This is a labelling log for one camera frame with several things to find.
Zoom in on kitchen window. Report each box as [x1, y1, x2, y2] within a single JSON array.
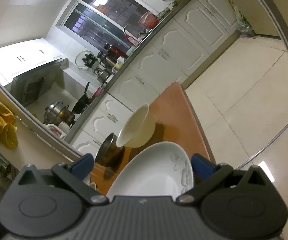
[[55, 0, 171, 55]]

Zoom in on bag of green vegetables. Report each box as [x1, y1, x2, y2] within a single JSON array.
[[234, 6, 258, 38]]

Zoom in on black wok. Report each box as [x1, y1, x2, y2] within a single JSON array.
[[72, 82, 90, 114]]

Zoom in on silver range hood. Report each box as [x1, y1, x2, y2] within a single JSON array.
[[10, 59, 64, 107]]

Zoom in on dark metal bowl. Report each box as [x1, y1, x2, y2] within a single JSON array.
[[95, 133, 124, 167]]

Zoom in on white plate with floral print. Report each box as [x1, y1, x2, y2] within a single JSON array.
[[107, 141, 194, 200]]

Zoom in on steel kettle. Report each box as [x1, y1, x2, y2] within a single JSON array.
[[94, 68, 112, 83]]

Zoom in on silver thermos jug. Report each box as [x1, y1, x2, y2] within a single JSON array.
[[97, 50, 116, 68]]

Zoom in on steel stock pot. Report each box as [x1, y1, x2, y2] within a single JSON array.
[[44, 101, 70, 126]]

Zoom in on red plastic basin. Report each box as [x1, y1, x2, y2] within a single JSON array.
[[139, 11, 158, 29]]

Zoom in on red detergent bottle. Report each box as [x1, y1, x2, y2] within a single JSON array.
[[124, 34, 139, 46]]

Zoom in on tall cream bowl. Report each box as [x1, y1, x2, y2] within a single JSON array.
[[116, 104, 156, 148]]

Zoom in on yellow hanging towel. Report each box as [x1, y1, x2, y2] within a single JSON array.
[[0, 102, 18, 150]]

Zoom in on white upper cabinets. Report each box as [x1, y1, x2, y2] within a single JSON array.
[[0, 38, 63, 86]]

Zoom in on white lower kitchen cabinets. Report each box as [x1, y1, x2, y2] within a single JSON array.
[[65, 0, 238, 153]]

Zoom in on orange wooden table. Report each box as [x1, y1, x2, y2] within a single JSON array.
[[91, 82, 215, 194]]

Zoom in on red thermos jug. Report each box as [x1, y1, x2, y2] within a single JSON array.
[[104, 43, 128, 60]]

